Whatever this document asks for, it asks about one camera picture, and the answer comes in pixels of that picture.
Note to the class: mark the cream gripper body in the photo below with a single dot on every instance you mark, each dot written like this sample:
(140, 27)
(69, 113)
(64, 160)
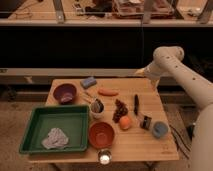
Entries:
(141, 72)

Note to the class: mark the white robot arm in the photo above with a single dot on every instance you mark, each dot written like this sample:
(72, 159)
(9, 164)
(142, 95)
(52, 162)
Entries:
(169, 59)

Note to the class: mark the white cup with utensils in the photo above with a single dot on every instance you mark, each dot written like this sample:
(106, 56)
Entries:
(96, 109)

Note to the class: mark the clear glass cup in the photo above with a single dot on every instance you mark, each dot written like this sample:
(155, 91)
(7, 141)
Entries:
(104, 156)

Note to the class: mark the orange carrot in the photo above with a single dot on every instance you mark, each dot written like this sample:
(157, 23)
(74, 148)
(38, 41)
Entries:
(105, 92)

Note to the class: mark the dark grape bunch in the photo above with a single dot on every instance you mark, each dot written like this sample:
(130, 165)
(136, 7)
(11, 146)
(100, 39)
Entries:
(121, 110)

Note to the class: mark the wooden table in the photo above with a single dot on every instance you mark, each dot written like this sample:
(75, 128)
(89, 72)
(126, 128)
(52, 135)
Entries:
(134, 144)

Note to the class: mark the small black box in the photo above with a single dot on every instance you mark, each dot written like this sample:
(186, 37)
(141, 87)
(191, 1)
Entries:
(146, 122)

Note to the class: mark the orange fruit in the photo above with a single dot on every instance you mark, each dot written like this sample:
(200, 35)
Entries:
(125, 122)

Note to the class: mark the blue sponge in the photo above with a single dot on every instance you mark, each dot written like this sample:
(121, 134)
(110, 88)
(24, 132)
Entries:
(88, 82)

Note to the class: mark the wooden stick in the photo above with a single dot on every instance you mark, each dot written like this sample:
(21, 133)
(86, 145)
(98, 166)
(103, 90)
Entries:
(88, 97)

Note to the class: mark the orange bowl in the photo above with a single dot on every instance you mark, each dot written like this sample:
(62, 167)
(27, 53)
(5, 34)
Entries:
(101, 135)

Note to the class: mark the purple bowl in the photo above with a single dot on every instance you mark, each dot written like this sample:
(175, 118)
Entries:
(65, 93)

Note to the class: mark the green plastic tray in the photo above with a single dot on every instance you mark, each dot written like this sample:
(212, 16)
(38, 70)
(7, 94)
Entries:
(72, 120)

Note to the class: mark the crumpled white cloth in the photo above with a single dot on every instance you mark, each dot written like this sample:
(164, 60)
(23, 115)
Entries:
(56, 138)

